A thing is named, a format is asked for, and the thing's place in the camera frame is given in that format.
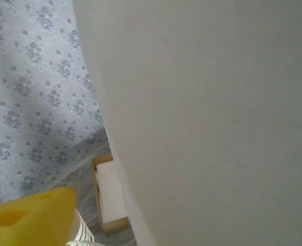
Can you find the brown cardboard napkin box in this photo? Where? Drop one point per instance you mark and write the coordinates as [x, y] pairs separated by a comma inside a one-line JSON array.
[[115, 226]]

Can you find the stack of white paper cups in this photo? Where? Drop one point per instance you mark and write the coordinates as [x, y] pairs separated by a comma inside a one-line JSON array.
[[84, 230]]

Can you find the white paper bag blue deer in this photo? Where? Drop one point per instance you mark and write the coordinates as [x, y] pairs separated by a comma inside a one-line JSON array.
[[217, 115]]

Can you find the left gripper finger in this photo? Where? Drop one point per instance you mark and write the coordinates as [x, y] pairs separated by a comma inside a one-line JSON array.
[[25, 220]]

